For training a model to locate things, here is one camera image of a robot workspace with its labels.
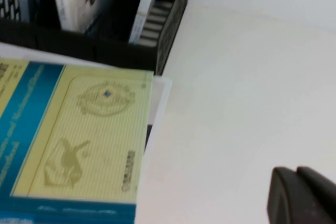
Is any white car suspension book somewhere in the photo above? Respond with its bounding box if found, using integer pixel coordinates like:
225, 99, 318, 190
49, 0, 118, 34

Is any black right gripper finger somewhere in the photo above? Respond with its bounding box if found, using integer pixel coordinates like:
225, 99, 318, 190
266, 165, 336, 224

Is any black plastic book stand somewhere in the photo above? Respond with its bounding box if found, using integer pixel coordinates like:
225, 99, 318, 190
0, 0, 193, 77

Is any grey cover white spine book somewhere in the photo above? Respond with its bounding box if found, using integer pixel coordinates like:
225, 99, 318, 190
128, 0, 169, 45

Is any yellow-green book blue band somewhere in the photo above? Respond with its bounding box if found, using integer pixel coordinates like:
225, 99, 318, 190
0, 57, 154, 224

